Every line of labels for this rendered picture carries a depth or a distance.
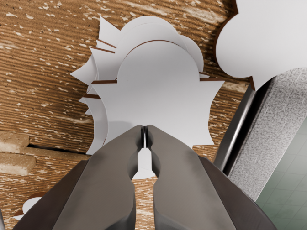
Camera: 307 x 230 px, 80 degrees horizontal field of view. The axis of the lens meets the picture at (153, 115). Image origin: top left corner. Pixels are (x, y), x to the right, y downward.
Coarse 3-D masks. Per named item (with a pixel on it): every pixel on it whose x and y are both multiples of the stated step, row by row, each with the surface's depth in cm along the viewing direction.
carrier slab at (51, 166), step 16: (48, 160) 29; (64, 160) 29; (80, 160) 29; (0, 176) 30; (16, 176) 30; (32, 176) 30; (48, 176) 30; (0, 192) 31; (16, 192) 32; (32, 192) 32; (144, 192) 33; (0, 208) 33; (16, 208) 33; (144, 208) 35; (144, 224) 37
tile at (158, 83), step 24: (144, 48) 15; (168, 48) 15; (120, 72) 16; (144, 72) 16; (168, 72) 16; (192, 72) 16; (120, 96) 17; (144, 96) 17; (168, 96) 17; (192, 96) 17; (120, 120) 18; (144, 120) 18; (168, 120) 18; (192, 120) 18; (144, 144) 19; (192, 144) 20; (144, 168) 21
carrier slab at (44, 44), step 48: (0, 0) 19; (48, 0) 19; (96, 0) 19; (144, 0) 20; (192, 0) 20; (0, 48) 21; (48, 48) 21; (0, 96) 24; (48, 96) 24; (240, 96) 25; (48, 144) 27
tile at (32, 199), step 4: (40, 192) 32; (44, 192) 32; (32, 196) 31; (36, 196) 31; (40, 196) 31; (28, 200) 31; (32, 200) 31; (36, 200) 31; (24, 204) 31; (28, 204) 31; (32, 204) 31; (24, 208) 32; (28, 208) 32; (16, 212) 34; (20, 212) 33; (24, 212) 32; (16, 216) 33; (20, 216) 33
